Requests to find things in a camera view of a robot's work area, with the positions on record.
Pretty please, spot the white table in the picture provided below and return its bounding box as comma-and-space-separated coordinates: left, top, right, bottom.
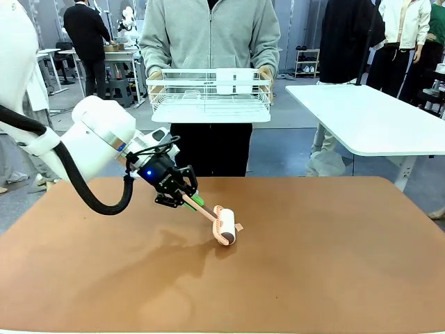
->
284, 84, 445, 194

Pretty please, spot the pink lint roller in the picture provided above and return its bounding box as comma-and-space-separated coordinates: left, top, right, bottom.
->
180, 193, 245, 247

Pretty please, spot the person's left hand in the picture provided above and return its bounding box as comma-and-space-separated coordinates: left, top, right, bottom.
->
257, 65, 275, 90

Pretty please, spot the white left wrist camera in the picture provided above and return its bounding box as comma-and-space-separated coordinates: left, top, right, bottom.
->
151, 127, 181, 159

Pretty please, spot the white desk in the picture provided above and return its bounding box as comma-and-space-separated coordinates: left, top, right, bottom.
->
36, 47, 70, 95

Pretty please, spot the long gray work table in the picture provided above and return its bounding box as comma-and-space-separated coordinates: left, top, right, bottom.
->
58, 48, 145, 105

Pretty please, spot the white drain tray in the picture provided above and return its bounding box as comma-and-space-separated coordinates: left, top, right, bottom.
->
151, 102, 272, 124

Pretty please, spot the white humanoid robot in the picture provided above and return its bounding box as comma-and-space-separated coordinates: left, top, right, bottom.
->
117, 5, 140, 48

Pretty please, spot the person's right hand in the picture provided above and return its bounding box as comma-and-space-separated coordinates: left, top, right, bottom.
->
147, 69, 164, 90

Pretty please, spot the black office chair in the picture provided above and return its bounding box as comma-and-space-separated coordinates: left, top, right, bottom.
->
54, 41, 76, 86

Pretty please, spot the black corrugated cable hose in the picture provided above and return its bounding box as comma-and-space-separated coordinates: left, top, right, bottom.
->
0, 104, 136, 216

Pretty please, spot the white cutlery holder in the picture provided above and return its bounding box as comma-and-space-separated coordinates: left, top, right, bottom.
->
216, 68, 260, 95

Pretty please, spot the person in gray hoodie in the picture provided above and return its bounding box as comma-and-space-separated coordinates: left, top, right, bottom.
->
138, 0, 282, 177

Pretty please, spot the shoe rack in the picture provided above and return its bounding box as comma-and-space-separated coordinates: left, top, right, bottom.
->
294, 48, 321, 79

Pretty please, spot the person's left forearm gray sleeve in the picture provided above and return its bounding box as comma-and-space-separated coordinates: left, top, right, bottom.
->
250, 34, 282, 76

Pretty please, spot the person in black jacket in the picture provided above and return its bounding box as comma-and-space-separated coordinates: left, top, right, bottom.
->
63, 0, 113, 101

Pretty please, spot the gray step stool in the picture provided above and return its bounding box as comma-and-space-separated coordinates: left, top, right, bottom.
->
103, 78, 136, 108

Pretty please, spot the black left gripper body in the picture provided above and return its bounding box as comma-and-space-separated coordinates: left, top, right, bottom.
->
137, 154, 182, 194

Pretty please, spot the person in white jacket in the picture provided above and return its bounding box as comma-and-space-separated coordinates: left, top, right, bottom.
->
366, 0, 432, 100

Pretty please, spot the person's right forearm gray sleeve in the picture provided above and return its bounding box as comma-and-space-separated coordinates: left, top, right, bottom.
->
138, 38, 173, 78

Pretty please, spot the white wire dish rack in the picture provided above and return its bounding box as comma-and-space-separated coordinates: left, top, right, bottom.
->
145, 67, 274, 116

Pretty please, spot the person in pale clothes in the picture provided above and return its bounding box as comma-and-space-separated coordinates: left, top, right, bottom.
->
0, 62, 60, 194

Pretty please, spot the black pole stand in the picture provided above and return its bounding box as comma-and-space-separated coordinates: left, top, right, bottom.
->
353, 0, 382, 87

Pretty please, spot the person in black coat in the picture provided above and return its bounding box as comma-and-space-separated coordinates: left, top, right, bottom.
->
305, 0, 387, 177

